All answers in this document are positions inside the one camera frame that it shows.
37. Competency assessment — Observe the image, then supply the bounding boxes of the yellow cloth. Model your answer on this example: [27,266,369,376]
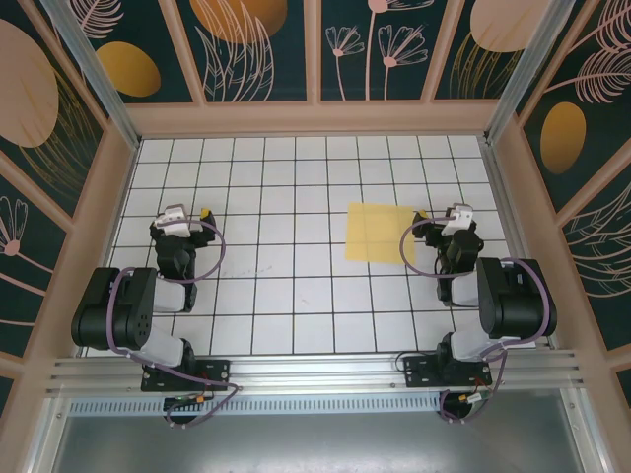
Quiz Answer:
[344,202,419,264]

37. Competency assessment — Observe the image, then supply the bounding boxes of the black base plate left arm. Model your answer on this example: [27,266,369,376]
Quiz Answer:
[141,359,232,393]

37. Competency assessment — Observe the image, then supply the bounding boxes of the black base plate right arm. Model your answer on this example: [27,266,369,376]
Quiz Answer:
[402,355,493,389]

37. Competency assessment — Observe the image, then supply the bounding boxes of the grey sheet metal shelf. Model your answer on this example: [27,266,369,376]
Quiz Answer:
[46,412,600,473]

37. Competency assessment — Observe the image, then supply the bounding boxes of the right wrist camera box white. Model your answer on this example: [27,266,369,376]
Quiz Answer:
[441,202,475,237]

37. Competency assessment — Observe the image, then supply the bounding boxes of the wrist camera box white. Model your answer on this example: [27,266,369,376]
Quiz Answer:
[441,202,475,237]
[155,205,194,237]

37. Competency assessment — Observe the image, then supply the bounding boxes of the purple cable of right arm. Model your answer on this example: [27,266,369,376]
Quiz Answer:
[399,214,554,425]

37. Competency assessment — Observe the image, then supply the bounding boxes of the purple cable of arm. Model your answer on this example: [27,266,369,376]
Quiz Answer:
[399,214,554,425]
[106,219,243,429]

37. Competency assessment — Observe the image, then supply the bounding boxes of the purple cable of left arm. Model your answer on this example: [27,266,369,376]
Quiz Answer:
[106,219,243,429]

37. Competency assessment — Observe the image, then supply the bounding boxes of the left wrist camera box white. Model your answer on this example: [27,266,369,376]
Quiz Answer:
[155,205,194,237]

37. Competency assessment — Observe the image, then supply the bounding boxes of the aluminium side rail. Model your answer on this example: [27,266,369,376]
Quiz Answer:
[480,140,561,352]

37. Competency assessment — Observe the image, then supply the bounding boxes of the small circuit board with wires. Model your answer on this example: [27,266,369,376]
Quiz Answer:
[456,388,495,408]
[164,391,218,410]

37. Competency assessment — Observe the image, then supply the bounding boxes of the aluminium frame post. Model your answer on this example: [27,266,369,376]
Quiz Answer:
[37,0,143,151]
[484,0,579,147]

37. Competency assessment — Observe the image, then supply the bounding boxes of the aluminium mounting rail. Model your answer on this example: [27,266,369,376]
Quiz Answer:
[46,348,591,395]

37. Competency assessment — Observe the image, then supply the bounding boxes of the slotted grey cable duct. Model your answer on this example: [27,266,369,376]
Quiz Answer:
[68,397,444,415]

